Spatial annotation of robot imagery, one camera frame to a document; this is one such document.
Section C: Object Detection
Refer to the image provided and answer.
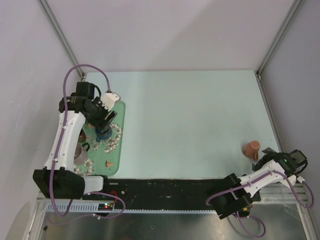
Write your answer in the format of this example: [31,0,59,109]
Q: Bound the green floral tray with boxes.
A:
[73,101,126,176]

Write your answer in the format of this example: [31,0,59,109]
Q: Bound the aluminium frame post left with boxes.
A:
[37,0,79,66]

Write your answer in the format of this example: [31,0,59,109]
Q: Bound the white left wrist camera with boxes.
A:
[100,92,121,111]

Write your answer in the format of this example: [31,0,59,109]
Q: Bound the beige pink mug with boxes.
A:
[242,140,261,161]

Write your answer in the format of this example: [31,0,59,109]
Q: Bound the brown striped mug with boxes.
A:
[78,130,87,143]

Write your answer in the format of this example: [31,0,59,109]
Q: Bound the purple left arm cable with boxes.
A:
[46,64,126,223]

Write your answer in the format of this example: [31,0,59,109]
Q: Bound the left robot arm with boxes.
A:
[32,81,121,200]

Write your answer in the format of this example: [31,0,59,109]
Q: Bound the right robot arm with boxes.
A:
[205,147,308,219]

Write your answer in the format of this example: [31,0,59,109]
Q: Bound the blue glazed mug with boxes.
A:
[95,126,113,143]

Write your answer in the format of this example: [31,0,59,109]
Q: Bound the aluminium frame post right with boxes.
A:
[255,0,306,81]

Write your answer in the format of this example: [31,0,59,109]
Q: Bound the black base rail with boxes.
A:
[99,177,221,210]

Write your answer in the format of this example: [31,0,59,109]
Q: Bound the white slotted cable duct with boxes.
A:
[46,201,236,215]

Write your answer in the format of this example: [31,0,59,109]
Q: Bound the aluminium frame post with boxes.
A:
[255,0,306,81]
[37,0,79,66]

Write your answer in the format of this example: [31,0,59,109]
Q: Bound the purple ribbed mug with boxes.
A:
[74,142,90,166]

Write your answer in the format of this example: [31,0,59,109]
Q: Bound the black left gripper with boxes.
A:
[87,96,117,132]

